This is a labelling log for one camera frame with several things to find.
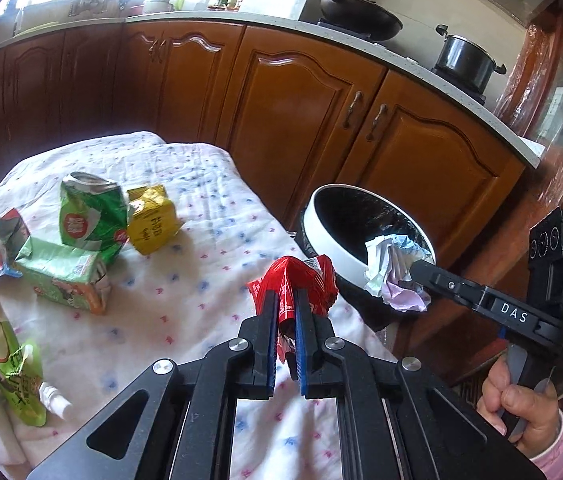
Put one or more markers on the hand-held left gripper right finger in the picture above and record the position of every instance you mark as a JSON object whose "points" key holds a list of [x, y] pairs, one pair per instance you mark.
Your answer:
{"points": [[304, 347]]}

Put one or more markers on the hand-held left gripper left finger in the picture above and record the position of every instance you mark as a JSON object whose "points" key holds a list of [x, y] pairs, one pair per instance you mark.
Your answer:
{"points": [[271, 342]]}

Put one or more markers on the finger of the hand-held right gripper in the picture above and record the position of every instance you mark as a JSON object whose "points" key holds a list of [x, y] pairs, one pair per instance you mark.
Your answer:
{"points": [[446, 285]]}

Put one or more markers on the white paper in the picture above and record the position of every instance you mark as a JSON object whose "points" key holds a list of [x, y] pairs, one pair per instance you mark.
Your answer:
{"points": [[386, 270]]}

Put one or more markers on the red snack wrapper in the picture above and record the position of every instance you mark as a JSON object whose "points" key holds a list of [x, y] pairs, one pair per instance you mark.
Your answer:
{"points": [[291, 275]]}

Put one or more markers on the white-rimmed trash bin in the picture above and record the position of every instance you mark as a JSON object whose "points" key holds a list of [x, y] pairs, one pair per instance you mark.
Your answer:
{"points": [[326, 250]]}

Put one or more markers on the yellow drink carton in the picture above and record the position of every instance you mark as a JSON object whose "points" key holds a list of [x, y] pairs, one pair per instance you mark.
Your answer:
{"points": [[154, 225]]}

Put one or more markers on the crushed green can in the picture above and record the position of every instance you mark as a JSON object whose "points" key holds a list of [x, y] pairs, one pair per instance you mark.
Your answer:
{"points": [[86, 215]]}

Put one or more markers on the green drink carton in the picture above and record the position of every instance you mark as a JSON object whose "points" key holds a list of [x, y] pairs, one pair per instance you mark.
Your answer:
{"points": [[56, 275]]}

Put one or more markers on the green spouted pouch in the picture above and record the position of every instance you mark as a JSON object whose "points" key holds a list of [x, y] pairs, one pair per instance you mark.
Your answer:
{"points": [[11, 375]]}

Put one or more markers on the torn silver green wrapper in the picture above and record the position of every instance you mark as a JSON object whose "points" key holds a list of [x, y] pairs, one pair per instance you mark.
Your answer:
{"points": [[9, 232]]}

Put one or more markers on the person's right forearm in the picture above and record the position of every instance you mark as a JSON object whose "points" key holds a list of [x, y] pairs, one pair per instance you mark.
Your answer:
{"points": [[561, 455]]}

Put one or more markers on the person's right hand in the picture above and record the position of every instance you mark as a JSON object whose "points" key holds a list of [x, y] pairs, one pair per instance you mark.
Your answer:
{"points": [[536, 410]]}

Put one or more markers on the white dotted blanket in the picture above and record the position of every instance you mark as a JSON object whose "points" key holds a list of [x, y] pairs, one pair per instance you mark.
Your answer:
{"points": [[186, 285]]}

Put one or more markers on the arched wooden cabinet door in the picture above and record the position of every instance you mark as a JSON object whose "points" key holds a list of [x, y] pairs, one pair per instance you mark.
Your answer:
{"points": [[196, 85], [431, 170], [139, 75], [291, 125]]}

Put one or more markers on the wooden glass door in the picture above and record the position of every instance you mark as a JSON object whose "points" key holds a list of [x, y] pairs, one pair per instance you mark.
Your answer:
{"points": [[556, 105]]}

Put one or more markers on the black stock pot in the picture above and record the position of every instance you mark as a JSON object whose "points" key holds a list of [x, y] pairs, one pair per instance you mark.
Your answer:
{"points": [[464, 62]]}

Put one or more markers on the black wok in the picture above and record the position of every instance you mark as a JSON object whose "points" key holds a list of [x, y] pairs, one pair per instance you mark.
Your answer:
{"points": [[361, 15]]}

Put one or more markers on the dark wooden sink cabinet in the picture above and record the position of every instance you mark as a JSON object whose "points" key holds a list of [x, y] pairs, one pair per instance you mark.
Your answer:
{"points": [[36, 95]]}

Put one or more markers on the cluster of seasoning bottles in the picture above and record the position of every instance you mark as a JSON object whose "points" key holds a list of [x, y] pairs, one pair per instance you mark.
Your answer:
{"points": [[229, 1]]}

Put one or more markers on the white lidded bowl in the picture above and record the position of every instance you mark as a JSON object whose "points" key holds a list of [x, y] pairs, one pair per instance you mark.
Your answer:
{"points": [[159, 4]]}

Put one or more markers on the chrome sink faucet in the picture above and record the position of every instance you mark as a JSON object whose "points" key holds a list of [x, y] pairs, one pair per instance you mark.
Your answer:
{"points": [[18, 12]]}

